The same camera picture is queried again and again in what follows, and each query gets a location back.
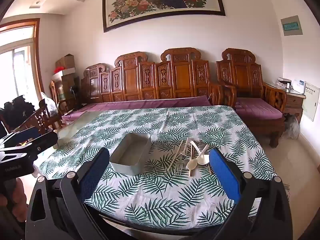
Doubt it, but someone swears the wooden framed window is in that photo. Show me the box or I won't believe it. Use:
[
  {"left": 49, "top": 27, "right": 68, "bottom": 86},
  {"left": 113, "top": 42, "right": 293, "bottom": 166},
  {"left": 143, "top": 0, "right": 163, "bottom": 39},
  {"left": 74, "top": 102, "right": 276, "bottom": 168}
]
[{"left": 0, "top": 18, "right": 42, "bottom": 110}]

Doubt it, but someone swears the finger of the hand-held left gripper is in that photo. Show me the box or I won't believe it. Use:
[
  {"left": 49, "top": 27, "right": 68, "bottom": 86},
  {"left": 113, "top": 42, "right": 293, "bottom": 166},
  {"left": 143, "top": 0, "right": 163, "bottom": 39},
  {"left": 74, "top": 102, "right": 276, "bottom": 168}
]
[
  {"left": 5, "top": 126, "right": 42, "bottom": 147},
  {"left": 15, "top": 131, "right": 59, "bottom": 159}
]

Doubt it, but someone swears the black cloth pile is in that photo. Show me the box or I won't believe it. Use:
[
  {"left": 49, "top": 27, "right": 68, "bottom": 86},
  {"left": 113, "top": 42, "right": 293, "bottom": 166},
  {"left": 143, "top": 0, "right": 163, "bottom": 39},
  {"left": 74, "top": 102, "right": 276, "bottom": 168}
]
[{"left": 0, "top": 95, "right": 34, "bottom": 128}]

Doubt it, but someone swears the long purple seat cushion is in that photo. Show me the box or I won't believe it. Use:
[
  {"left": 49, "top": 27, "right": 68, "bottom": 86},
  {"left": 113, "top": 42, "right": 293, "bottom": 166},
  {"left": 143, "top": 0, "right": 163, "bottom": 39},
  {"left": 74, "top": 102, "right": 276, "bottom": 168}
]
[{"left": 61, "top": 95, "right": 213, "bottom": 122}]

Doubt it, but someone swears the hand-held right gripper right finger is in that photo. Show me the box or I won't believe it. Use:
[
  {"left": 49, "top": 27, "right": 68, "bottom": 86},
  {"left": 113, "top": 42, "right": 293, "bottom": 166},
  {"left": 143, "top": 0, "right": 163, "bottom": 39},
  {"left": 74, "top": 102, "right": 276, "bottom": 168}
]
[{"left": 209, "top": 148, "right": 293, "bottom": 240}]

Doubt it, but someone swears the white box device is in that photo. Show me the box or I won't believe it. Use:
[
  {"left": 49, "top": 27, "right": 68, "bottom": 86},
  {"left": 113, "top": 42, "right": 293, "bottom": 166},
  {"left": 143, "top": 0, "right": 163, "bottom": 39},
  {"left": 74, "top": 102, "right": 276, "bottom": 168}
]
[{"left": 292, "top": 79, "right": 306, "bottom": 94}]

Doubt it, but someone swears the translucent plastic bag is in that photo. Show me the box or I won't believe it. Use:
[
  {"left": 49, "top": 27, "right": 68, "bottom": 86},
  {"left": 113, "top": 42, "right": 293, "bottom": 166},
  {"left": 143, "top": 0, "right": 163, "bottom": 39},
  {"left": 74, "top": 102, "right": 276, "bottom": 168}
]
[{"left": 284, "top": 114, "right": 300, "bottom": 139}]

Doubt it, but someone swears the white plate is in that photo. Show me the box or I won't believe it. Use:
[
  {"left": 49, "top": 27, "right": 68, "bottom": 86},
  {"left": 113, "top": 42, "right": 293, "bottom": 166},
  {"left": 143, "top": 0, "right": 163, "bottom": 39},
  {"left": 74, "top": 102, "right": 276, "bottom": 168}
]
[{"left": 189, "top": 141, "right": 210, "bottom": 166}]

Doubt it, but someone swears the person's left hand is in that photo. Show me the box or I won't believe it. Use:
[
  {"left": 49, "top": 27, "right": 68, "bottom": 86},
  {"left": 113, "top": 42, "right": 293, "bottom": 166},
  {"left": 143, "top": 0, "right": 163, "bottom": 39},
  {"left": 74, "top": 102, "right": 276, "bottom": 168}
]
[{"left": 0, "top": 179, "right": 27, "bottom": 222}]

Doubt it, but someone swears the wooden side table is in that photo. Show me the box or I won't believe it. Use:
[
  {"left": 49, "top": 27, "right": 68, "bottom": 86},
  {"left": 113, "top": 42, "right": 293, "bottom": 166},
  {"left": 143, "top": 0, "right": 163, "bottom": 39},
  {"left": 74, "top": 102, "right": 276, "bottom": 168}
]
[{"left": 265, "top": 82, "right": 307, "bottom": 120}]

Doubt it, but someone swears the beige plastic spoon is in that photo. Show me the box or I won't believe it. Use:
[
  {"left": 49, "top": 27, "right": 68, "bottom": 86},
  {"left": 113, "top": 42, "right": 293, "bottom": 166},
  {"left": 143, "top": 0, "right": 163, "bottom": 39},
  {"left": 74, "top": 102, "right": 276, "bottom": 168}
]
[{"left": 187, "top": 144, "right": 209, "bottom": 170}]

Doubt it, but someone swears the grey rectangular container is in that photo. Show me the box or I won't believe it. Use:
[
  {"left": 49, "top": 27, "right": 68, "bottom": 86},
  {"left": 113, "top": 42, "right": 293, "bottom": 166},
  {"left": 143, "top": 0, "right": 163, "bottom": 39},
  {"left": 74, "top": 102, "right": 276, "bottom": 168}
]
[{"left": 109, "top": 132, "right": 152, "bottom": 176}]

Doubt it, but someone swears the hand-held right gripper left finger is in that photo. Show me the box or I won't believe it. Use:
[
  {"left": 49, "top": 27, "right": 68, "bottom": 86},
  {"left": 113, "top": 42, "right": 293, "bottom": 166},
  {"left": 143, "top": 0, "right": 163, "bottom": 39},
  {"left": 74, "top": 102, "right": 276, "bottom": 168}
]
[{"left": 25, "top": 147, "right": 110, "bottom": 240}]

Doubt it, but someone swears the carved wooden sofa bench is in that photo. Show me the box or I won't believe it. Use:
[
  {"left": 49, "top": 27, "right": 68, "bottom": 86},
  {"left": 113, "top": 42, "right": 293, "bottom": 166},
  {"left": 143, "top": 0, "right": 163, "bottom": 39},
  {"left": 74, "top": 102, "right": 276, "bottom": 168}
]
[{"left": 80, "top": 47, "right": 237, "bottom": 110}]

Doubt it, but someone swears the cardboard box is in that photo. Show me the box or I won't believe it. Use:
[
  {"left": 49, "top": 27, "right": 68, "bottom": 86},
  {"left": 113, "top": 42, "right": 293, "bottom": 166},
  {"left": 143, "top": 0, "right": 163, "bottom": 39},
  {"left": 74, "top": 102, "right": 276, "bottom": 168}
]
[{"left": 55, "top": 54, "right": 75, "bottom": 72}]

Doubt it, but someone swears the square purple seat cushion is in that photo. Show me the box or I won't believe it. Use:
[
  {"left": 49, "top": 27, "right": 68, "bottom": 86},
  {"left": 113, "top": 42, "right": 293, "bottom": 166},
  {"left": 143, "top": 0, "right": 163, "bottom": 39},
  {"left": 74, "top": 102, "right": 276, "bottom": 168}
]
[{"left": 235, "top": 97, "right": 284, "bottom": 120}]

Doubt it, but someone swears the grey-green wall box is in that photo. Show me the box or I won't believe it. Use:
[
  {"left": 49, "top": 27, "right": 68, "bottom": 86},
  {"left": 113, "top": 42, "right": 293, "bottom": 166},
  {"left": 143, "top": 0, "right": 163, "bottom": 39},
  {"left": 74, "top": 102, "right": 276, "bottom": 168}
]
[{"left": 280, "top": 15, "right": 303, "bottom": 37}]

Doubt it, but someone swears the framed peacock flower painting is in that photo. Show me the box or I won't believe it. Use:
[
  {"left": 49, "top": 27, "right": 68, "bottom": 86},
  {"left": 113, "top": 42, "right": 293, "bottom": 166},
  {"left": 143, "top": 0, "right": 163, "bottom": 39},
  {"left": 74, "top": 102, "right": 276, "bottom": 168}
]
[{"left": 102, "top": 0, "right": 226, "bottom": 33}]

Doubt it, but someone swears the carved wooden armchair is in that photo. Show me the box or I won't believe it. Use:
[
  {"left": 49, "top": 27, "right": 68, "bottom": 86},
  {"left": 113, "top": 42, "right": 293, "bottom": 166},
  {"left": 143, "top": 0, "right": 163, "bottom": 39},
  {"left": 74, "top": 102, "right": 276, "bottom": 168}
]
[{"left": 216, "top": 48, "right": 288, "bottom": 148}]

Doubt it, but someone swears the white plastic bag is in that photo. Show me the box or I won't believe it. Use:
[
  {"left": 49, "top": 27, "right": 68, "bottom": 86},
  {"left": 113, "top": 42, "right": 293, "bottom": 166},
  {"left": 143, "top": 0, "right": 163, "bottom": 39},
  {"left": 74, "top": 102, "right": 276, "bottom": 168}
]
[{"left": 40, "top": 92, "right": 59, "bottom": 117}]

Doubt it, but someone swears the carved wooden chair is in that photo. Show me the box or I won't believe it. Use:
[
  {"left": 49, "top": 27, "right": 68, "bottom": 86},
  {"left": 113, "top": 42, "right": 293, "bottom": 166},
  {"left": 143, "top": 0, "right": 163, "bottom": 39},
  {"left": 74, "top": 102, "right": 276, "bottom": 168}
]
[{"left": 15, "top": 99, "right": 63, "bottom": 133}]

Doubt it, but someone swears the leaf-printed tablecloth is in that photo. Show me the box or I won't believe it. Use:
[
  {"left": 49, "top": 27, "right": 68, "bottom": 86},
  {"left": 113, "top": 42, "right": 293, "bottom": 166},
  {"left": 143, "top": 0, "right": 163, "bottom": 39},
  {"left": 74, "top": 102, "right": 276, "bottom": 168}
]
[{"left": 34, "top": 105, "right": 278, "bottom": 227}]

